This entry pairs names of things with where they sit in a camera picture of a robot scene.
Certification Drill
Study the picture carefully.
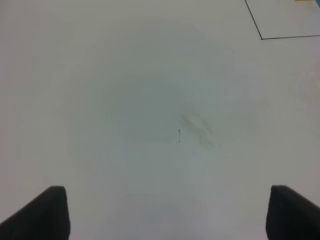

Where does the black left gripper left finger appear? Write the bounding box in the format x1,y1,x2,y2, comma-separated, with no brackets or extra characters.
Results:
0,186,71,240

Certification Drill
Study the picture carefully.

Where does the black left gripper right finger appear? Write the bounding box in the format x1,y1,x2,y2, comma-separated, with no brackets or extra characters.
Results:
265,185,320,240

